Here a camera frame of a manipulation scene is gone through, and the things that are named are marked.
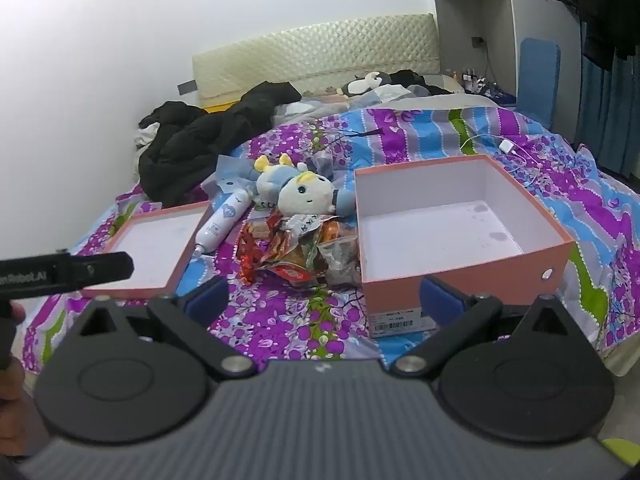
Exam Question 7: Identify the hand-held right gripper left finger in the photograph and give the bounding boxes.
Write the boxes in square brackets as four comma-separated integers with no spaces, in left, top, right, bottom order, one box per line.
[75,277,257,380]

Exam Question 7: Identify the blue white plush toy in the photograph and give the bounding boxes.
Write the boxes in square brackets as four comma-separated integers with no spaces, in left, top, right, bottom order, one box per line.
[252,152,358,217]

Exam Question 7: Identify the orange red foil snack packet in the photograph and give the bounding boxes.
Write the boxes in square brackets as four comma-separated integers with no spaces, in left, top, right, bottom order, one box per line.
[272,237,321,267]

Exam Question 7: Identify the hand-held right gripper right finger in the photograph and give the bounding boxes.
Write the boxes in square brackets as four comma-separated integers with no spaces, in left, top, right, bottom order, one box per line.
[391,275,573,376]

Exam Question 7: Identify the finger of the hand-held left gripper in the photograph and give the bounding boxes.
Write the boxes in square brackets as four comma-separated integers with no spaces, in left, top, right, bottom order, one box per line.
[67,252,135,291]

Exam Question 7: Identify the white cloth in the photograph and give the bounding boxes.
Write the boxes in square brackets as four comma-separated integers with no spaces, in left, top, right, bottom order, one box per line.
[132,122,161,148]

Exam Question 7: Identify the beige quilted headboard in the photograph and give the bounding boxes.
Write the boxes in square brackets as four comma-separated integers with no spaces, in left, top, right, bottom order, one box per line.
[192,13,441,108]

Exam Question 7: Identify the clear plastic wrap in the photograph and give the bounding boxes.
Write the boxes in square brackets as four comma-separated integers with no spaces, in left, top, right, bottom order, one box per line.
[305,150,341,181]

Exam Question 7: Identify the pink box lid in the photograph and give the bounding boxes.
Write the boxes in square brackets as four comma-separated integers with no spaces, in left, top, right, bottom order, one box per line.
[80,201,217,301]

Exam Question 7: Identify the white spray bottle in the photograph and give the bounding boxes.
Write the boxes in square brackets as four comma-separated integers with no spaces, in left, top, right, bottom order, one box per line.
[192,190,253,260]

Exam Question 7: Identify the person's left hand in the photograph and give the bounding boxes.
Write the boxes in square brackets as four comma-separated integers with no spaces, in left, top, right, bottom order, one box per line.
[0,304,27,403]

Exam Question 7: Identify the blue cushion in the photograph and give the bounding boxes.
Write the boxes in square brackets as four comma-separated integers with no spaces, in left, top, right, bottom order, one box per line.
[517,37,562,128]

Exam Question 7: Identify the light grey cloth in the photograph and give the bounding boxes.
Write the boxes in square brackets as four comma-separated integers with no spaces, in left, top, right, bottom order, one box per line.
[272,92,361,128]

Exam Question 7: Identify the purple floral duvet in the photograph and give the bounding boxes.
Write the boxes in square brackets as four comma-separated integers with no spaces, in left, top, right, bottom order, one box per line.
[22,105,640,378]

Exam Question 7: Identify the black white penguin plush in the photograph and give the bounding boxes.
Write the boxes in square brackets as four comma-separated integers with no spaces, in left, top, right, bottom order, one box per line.
[336,71,396,98]

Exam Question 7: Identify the white charger with cable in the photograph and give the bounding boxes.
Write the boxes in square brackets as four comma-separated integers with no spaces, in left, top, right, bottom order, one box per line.
[460,132,551,186]

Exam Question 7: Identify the black jacket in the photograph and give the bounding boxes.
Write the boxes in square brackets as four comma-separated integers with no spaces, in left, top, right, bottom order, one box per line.
[137,80,303,208]

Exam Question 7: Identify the white wardrobe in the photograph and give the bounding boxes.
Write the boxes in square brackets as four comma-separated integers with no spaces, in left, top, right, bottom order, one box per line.
[429,0,583,126]

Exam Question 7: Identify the light blue dotted wrapper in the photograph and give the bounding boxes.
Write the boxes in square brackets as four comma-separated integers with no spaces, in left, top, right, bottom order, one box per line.
[200,155,261,201]

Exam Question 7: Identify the red gold snack packet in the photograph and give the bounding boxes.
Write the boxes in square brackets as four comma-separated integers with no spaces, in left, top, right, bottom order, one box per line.
[239,222,281,286]

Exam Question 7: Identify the white black-print snack packet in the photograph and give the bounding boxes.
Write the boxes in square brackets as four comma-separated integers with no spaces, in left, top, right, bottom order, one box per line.
[285,212,326,241]

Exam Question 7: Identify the blue curtain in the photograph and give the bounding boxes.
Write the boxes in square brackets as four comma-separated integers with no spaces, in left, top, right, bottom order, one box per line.
[575,20,640,176]

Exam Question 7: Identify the row of small bottles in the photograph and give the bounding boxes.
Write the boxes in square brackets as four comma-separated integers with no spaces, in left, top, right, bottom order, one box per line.
[452,67,488,92]

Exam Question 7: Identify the hanging dark clothes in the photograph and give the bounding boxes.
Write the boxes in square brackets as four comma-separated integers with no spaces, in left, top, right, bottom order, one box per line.
[545,0,640,68]

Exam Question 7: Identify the pink cardboard box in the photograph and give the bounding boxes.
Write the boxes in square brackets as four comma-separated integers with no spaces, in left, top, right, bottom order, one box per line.
[354,154,577,338]

